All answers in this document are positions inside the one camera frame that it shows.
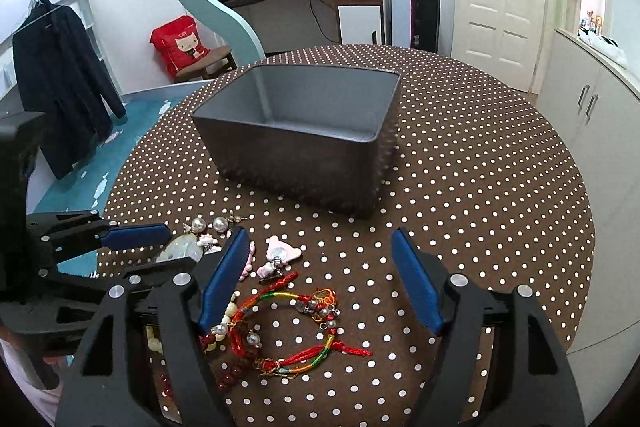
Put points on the dark hanging coat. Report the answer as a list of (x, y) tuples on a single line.
[(60, 82)]

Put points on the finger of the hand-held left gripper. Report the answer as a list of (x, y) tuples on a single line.
[(160, 268), (137, 236)]

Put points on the white door desk cabinet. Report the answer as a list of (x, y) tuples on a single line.
[(357, 24)]

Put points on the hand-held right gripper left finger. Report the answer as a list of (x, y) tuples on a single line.
[(225, 277)]

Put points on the pink figure hair clip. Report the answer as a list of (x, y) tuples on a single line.
[(270, 269)]

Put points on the white cupboard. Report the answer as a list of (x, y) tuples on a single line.
[(600, 157)]

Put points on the blue printed bed sheet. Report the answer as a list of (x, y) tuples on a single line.
[(145, 122)]

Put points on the small figurines group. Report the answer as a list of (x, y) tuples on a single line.
[(592, 22)]

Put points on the red cat print bag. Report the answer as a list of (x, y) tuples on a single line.
[(177, 47)]

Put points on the pearl earring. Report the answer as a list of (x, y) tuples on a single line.
[(198, 224), (221, 223)]

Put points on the pink pig charm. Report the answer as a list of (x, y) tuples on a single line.
[(281, 249)]

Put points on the white suitcase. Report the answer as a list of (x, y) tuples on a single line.
[(401, 17)]

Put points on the white plastic bag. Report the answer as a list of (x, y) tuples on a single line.
[(607, 48)]

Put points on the wooden stool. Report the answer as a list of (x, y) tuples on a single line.
[(216, 57)]

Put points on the grey storage box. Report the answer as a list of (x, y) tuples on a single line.
[(295, 142)]

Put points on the white panel door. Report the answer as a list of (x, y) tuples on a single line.
[(495, 22)]

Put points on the person's left forearm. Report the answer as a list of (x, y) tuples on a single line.
[(25, 387)]

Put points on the small pink charm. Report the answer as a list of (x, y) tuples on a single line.
[(209, 240)]

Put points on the brown polka dot tablecloth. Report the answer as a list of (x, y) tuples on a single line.
[(475, 207)]

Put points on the person's left hand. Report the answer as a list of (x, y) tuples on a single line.
[(57, 360)]

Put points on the black suitcase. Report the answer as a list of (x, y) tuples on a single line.
[(427, 17)]

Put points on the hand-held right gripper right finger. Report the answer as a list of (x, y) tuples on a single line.
[(415, 277)]

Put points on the pale jade pendant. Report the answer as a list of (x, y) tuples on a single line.
[(179, 249)]

